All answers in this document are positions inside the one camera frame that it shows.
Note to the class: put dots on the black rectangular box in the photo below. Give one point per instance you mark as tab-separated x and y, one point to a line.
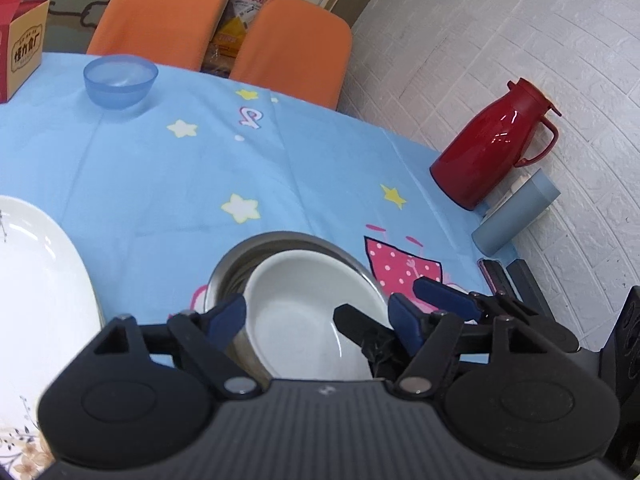
525	280

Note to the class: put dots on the blue cartoon printed tablecloth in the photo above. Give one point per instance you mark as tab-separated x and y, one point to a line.
200	170

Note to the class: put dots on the dark smartphone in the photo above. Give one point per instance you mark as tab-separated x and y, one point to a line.
492	275

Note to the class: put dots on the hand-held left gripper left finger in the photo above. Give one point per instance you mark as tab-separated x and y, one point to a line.
227	319

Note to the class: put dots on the red cracker box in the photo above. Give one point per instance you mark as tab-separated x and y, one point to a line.
22	45

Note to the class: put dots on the orange chair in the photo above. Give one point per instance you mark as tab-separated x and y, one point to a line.
295	50
155	15

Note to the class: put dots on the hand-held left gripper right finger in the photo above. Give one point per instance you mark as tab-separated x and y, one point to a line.
405	325

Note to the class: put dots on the red thermos jug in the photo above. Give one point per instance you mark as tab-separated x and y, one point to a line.
480	150

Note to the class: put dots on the yellow snack packet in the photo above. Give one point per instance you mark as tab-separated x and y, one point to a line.
240	10

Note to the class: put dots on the white plate with floral print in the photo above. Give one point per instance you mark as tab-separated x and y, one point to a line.
40	310

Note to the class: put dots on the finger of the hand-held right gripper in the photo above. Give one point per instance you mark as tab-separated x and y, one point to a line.
442	296
357	321

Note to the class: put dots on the blue plastic bowl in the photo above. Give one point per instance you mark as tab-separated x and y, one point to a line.
120	82

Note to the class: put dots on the white ceramic bowl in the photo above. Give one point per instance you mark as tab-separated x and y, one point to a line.
295	320

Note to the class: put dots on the stainless steel bowl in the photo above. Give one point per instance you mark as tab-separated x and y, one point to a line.
235	265

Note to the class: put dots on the light blue tumbler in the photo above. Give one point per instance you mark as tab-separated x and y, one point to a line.
515	217

